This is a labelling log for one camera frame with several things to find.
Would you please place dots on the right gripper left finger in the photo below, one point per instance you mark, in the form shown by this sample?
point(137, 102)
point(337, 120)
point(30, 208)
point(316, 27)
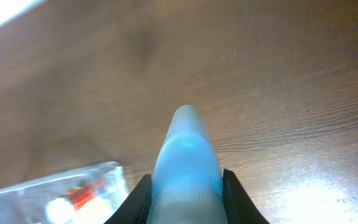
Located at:
point(135, 208)

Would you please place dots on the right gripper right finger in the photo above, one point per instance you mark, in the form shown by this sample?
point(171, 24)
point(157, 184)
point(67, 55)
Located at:
point(238, 206)

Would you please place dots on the orange tube white cap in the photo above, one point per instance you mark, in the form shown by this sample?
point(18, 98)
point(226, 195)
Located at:
point(63, 208)

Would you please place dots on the white spray bottle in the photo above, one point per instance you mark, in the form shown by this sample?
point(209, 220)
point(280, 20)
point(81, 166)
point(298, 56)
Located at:
point(187, 184)

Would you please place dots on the clear plastic container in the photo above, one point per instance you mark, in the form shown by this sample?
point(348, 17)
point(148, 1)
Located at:
point(25, 202)

